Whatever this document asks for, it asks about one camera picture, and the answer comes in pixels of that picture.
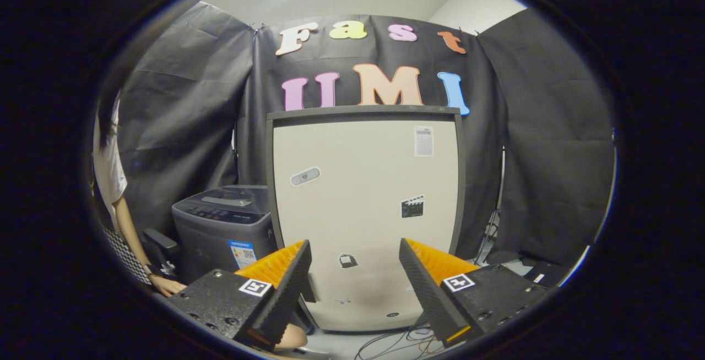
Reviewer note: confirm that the black backdrop cloth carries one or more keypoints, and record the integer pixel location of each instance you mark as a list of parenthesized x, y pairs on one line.
[(540, 129)]

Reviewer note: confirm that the person's checkered skirt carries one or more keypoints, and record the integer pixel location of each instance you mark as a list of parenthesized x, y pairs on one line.
[(129, 258)]

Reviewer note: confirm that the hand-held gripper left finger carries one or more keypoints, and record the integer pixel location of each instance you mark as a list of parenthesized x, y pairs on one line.
[(286, 299)]

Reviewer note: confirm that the person's white shirt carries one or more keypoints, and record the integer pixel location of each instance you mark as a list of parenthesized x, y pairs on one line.
[(110, 173)]

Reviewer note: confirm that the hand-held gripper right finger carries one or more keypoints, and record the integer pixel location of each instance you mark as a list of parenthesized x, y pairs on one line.
[(427, 288)]

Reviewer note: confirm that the grey washing machine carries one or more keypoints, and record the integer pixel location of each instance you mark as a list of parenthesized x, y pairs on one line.
[(215, 239)]

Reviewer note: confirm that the black box on floor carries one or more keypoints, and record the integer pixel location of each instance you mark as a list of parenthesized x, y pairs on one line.
[(548, 273)]

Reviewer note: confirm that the black office chair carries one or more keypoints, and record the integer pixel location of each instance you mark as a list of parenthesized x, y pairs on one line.
[(162, 244)]

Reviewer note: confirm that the beige cabinet with dark frame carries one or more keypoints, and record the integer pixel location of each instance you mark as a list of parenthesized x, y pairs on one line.
[(363, 184)]

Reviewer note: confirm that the metal tripod stand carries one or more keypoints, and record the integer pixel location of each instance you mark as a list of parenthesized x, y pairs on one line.
[(495, 211)]

